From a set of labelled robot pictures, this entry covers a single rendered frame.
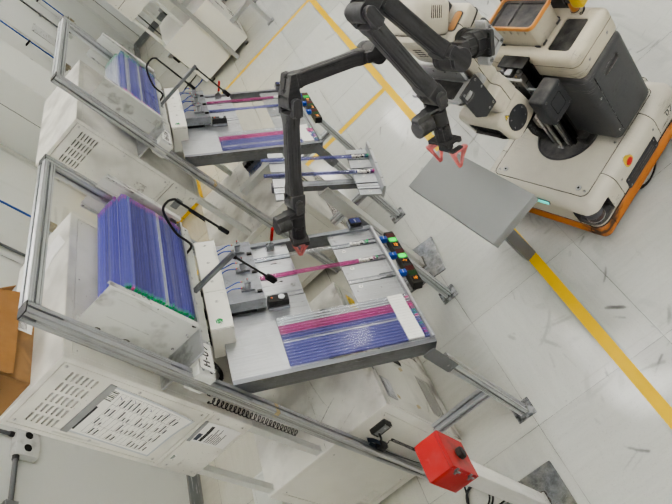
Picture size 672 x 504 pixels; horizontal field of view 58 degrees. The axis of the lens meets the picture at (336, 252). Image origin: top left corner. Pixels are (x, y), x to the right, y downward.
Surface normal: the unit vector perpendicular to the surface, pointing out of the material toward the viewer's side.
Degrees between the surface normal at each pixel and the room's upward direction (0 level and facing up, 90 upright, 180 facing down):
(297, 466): 0
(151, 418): 91
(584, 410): 0
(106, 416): 87
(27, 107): 90
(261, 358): 43
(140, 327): 90
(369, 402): 0
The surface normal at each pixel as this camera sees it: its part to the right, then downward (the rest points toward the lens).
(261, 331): 0.03, -0.77
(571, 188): -0.64, -0.45
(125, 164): 0.30, 0.61
